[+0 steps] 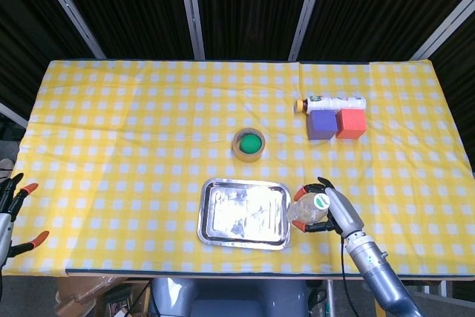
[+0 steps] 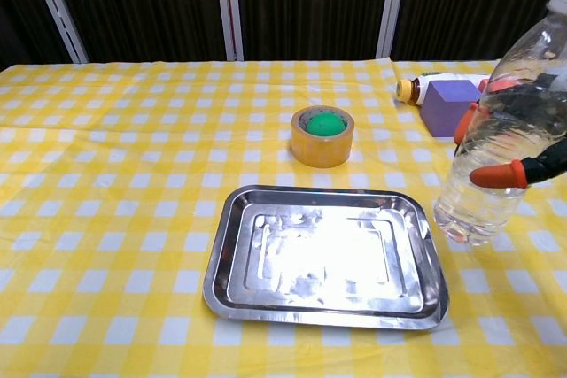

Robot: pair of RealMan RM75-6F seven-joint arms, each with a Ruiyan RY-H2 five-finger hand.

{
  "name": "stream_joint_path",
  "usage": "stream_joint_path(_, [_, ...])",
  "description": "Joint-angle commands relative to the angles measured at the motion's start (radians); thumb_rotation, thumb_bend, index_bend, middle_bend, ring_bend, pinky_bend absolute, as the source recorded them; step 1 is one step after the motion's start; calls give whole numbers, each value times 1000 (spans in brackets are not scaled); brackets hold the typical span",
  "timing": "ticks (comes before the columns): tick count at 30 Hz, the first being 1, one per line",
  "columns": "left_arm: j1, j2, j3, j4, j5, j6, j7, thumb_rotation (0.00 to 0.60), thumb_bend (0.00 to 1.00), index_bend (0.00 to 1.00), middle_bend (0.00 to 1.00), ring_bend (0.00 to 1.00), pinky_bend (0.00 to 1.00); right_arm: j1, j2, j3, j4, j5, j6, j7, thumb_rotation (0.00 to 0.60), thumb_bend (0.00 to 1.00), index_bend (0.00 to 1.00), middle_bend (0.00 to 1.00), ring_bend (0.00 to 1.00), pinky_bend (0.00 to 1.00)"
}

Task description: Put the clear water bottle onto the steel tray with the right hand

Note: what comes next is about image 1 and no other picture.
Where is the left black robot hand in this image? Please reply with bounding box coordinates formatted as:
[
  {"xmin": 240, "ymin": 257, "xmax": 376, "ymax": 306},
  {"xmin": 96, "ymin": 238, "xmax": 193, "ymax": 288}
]
[{"xmin": 0, "ymin": 172, "xmax": 50, "ymax": 266}]

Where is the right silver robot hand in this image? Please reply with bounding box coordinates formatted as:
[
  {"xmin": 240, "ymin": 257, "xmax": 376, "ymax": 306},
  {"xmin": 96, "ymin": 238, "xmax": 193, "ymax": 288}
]
[{"xmin": 292, "ymin": 177, "xmax": 365, "ymax": 239}]

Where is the purple foam cube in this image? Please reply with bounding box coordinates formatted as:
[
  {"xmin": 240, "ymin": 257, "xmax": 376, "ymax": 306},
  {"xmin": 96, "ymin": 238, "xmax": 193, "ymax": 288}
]
[{"xmin": 306, "ymin": 109, "xmax": 338, "ymax": 142}]

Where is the yellow tape roll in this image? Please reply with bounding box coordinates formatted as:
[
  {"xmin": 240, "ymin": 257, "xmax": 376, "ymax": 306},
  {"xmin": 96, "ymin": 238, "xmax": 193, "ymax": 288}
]
[{"xmin": 232, "ymin": 127, "xmax": 266, "ymax": 164}]

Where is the yellow checkered tablecloth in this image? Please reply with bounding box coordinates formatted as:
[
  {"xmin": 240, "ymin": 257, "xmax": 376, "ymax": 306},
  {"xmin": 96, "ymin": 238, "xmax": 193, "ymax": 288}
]
[{"xmin": 0, "ymin": 59, "xmax": 475, "ymax": 278}]

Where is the brown cardboard box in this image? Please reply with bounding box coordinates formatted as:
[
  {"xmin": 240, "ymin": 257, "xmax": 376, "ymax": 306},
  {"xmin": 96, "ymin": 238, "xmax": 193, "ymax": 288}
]
[{"xmin": 54, "ymin": 275, "xmax": 149, "ymax": 317}]

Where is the green ball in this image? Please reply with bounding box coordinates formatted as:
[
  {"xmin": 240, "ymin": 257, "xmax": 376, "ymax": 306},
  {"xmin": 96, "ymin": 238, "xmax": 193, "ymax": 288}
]
[{"xmin": 239, "ymin": 135, "xmax": 261, "ymax": 154}]

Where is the metal tray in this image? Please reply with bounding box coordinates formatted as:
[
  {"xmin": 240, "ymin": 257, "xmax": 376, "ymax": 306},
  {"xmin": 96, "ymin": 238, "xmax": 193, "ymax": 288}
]
[{"xmin": 196, "ymin": 177, "xmax": 292, "ymax": 251}]

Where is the red foam cube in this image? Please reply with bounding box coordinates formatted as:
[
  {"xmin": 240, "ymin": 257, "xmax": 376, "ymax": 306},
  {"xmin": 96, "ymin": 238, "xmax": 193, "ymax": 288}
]
[{"xmin": 335, "ymin": 108, "xmax": 367, "ymax": 140}]

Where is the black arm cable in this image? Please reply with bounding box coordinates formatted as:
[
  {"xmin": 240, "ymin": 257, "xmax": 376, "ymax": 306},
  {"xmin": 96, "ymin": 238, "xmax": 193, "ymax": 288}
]
[{"xmin": 338, "ymin": 234, "xmax": 353, "ymax": 317}]

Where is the clear plastic bottle green cap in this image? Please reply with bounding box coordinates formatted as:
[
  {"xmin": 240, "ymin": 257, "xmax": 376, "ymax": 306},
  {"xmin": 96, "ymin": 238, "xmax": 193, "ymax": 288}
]
[{"xmin": 286, "ymin": 192, "xmax": 332, "ymax": 224}]

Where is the grey robot torso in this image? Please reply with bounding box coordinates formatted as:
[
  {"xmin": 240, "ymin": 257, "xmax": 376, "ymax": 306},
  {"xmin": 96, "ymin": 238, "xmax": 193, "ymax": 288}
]
[{"xmin": 150, "ymin": 278, "xmax": 309, "ymax": 317}]

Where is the white partition post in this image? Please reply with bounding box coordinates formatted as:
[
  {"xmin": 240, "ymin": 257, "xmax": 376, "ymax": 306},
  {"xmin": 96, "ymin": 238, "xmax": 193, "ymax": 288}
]
[
  {"xmin": 31, "ymin": 0, "xmax": 107, "ymax": 60},
  {"xmin": 288, "ymin": 0, "xmax": 330, "ymax": 62},
  {"xmin": 0, "ymin": 101, "xmax": 29, "ymax": 128},
  {"xmin": 410, "ymin": 0, "xmax": 475, "ymax": 61},
  {"xmin": 176, "ymin": 0, "xmax": 206, "ymax": 61}
]

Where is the white-label bottle yellow cap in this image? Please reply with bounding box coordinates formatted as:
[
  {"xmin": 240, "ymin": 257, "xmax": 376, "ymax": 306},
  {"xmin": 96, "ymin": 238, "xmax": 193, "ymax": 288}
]
[{"xmin": 293, "ymin": 96, "xmax": 367, "ymax": 114}]

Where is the silver metal table leg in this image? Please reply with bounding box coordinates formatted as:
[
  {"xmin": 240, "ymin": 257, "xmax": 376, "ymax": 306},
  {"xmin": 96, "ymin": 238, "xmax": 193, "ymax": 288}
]
[{"xmin": 325, "ymin": 278, "xmax": 337, "ymax": 317}]

